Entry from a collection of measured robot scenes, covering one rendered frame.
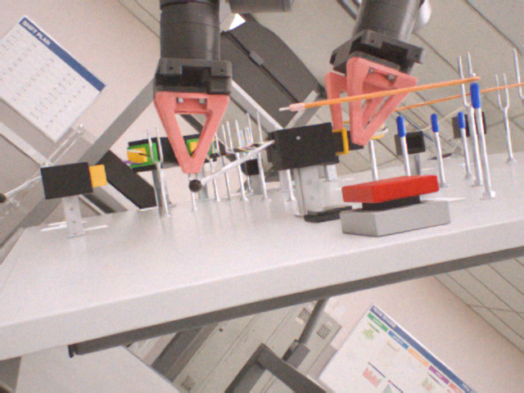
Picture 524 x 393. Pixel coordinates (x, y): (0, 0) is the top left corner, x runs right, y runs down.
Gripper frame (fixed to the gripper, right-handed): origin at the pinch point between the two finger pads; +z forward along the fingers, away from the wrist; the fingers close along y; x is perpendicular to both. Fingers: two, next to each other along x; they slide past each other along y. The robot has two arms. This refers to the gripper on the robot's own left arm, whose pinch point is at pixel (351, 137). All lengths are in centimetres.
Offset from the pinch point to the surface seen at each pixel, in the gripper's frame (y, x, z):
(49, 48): 776, 144, -129
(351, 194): -19.4, 5.1, 7.3
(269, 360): 83, -22, 39
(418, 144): 26.0, -18.4, -6.6
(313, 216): -6.7, 3.6, 9.0
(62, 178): 29.5, 28.3, 12.0
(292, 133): -1.7, 6.4, 1.6
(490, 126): 375, -217, -104
